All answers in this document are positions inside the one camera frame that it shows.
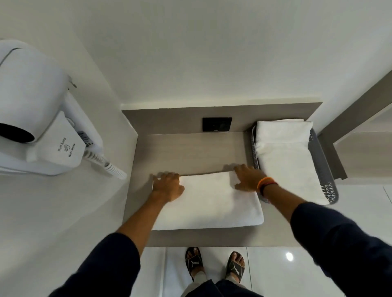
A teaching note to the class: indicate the person's right hand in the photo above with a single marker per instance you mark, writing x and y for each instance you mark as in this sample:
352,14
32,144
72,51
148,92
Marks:
249,179

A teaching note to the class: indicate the dark thread wristband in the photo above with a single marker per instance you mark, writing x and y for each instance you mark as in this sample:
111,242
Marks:
267,185

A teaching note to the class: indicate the black sandal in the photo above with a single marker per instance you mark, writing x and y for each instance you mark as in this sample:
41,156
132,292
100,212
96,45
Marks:
235,267
193,261

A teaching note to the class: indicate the white hair dryer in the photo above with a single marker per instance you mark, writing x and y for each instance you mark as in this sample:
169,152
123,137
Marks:
29,91

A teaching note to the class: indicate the orange wristband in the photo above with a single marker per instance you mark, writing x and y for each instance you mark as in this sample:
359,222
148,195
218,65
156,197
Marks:
264,181

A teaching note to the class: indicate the person's left hand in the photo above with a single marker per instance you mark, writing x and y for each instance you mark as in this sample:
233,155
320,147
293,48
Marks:
167,188

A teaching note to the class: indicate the white hair dryer wall holder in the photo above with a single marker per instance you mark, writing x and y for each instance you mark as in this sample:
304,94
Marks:
58,147

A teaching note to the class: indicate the person's legs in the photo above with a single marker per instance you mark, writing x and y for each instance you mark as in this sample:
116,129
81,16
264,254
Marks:
220,289

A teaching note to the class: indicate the person's left forearm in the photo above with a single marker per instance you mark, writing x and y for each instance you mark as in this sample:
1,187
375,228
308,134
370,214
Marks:
137,226

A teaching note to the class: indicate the person's right forearm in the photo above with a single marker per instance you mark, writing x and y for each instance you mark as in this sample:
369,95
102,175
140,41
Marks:
321,226

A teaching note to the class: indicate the grey wooden shelf unit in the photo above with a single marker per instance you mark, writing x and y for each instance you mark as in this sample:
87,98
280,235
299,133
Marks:
355,134

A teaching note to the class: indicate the person's right thumb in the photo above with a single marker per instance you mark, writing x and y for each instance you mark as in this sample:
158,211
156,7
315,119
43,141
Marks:
240,186

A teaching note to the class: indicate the black wall socket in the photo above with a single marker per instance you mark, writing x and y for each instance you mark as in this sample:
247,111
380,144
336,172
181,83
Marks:
217,124

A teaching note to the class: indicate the grey plastic basket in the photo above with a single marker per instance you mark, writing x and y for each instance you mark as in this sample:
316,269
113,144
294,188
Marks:
321,162

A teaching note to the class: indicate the person's left thumb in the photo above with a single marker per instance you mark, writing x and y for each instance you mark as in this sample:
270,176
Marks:
182,190

